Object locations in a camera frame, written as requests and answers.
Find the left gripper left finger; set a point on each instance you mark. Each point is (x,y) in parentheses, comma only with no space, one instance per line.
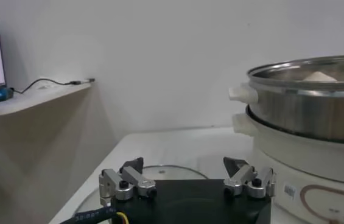
(126,182)

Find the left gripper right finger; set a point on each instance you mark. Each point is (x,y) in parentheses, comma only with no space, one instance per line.
(246,179)

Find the round glass pot lid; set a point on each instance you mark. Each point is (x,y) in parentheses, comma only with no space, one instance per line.
(171,173)

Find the white steamed baozi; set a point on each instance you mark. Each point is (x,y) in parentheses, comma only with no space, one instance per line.
(319,77)

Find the perforated steel steamer basket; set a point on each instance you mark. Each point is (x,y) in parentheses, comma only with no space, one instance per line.
(305,112)

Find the white electric cooker base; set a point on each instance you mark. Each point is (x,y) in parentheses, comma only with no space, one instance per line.
(311,161)

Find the white side table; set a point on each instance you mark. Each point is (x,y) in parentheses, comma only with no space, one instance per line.
(37,98)

